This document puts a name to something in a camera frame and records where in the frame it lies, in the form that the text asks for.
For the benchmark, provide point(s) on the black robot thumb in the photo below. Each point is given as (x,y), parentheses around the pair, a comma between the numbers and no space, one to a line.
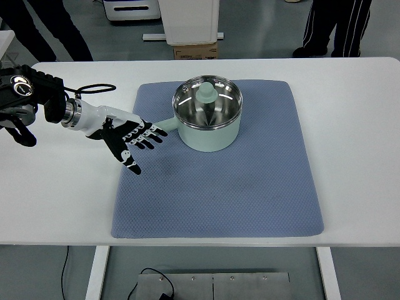
(121,152)

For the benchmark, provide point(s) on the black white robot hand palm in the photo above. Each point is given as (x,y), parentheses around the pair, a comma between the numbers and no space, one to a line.
(102,122)

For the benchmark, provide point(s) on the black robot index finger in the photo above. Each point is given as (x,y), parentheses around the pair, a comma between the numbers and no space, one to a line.
(149,129)

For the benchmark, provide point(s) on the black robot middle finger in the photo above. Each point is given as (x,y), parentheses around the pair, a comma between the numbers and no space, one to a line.
(156,139)

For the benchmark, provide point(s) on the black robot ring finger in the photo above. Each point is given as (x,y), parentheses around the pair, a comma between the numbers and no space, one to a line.
(146,141)

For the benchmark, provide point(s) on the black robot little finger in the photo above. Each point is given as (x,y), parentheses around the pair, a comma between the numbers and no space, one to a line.
(138,142)

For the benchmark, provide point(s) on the green pot with handle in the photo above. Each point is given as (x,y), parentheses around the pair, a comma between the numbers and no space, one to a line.
(201,140)

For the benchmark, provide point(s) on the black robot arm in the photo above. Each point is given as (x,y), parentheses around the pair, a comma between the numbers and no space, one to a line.
(24,89)

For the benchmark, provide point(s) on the glass lid with green knob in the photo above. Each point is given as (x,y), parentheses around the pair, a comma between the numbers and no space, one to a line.
(207,102)

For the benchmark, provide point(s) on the cardboard box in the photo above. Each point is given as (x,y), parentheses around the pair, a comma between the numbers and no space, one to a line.
(196,52)

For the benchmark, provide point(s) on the white cabinet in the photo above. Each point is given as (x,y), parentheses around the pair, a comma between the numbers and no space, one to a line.
(188,22)

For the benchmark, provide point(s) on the white appliance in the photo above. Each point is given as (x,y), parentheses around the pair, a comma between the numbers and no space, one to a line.
(131,10)

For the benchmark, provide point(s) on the blue quilted mat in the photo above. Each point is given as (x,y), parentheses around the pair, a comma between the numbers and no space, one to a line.
(260,186)

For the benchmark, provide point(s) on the white side table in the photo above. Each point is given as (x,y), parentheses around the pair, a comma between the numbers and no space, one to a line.
(6,37)

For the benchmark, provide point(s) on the white table leg left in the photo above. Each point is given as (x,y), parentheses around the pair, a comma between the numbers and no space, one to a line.
(98,271)

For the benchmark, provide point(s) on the white table leg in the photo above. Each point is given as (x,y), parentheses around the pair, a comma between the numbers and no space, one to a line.
(98,271)
(328,273)

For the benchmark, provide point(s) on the white table leg right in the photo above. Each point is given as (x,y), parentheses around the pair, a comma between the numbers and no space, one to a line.
(328,273)

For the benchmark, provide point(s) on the person in striped trousers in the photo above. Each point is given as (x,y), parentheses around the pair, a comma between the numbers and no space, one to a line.
(348,21)

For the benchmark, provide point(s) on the metal base plate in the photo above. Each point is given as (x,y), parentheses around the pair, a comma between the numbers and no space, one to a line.
(223,285)

